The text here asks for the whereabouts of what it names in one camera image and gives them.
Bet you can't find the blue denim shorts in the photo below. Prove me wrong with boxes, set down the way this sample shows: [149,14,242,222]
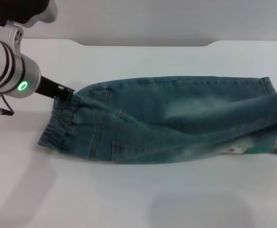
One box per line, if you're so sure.
[38,76,277,165]

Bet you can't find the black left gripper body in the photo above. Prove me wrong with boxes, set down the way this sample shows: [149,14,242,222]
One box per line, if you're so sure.
[35,75,76,104]

